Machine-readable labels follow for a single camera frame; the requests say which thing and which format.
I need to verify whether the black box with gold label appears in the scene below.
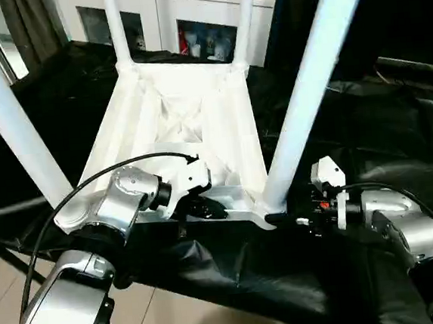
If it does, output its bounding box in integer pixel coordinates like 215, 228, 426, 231
261, 0, 385, 87

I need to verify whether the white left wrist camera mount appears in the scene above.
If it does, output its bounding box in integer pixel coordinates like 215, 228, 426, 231
160, 153, 218, 221

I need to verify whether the black rod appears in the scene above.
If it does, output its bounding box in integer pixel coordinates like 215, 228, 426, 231
375, 51, 433, 81

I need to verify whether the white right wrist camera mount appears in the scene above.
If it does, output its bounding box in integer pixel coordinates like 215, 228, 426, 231
308, 153, 353, 234

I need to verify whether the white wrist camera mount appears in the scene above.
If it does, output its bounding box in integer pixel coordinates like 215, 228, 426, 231
308, 153, 353, 234
160, 153, 218, 221

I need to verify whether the white plastic table top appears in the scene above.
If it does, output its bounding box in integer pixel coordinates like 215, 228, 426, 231
39, 47, 280, 252

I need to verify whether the red bottle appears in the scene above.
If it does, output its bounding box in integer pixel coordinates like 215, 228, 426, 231
177, 26, 190, 55

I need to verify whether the grey curtain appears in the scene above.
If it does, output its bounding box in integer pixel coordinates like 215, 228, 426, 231
0, 0, 70, 73

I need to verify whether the black stand foot bar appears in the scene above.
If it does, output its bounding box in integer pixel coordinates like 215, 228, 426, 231
0, 236, 49, 289

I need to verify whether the white cabinet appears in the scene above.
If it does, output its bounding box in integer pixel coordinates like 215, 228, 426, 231
57, 0, 282, 84

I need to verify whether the black mat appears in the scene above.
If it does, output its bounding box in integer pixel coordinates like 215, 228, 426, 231
0, 8, 433, 324

